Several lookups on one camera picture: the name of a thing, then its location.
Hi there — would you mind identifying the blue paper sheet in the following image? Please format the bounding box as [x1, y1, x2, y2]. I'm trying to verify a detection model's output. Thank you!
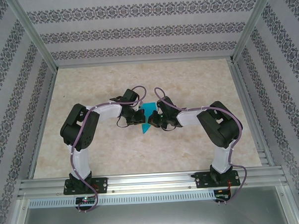
[139, 101, 159, 135]

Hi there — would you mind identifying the aluminium mounting rail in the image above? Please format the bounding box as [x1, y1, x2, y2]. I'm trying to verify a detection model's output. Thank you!
[17, 167, 289, 198]

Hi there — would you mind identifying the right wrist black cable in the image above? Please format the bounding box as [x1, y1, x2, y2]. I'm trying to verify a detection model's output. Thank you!
[160, 121, 176, 132]

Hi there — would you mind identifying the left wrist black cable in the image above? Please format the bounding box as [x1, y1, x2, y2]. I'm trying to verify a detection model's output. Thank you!
[116, 116, 130, 128]

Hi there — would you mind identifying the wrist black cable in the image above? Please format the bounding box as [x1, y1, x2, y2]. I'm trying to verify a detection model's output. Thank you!
[160, 121, 176, 132]
[116, 116, 130, 128]

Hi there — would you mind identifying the aluminium frame post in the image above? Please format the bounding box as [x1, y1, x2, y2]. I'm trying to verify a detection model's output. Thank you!
[227, 0, 278, 63]
[6, 0, 59, 72]

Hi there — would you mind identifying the slotted grey cable duct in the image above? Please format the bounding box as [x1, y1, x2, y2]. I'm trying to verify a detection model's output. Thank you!
[28, 190, 216, 210]

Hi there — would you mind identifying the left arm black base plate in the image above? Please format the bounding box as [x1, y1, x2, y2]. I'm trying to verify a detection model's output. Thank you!
[62, 177, 109, 196]

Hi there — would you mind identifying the grey metal sheet tray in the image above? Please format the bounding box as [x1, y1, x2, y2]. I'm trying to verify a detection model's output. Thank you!
[6, 184, 299, 224]

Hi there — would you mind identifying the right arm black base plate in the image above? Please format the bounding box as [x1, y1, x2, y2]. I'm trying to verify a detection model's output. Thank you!
[194, 169, 241, 189]

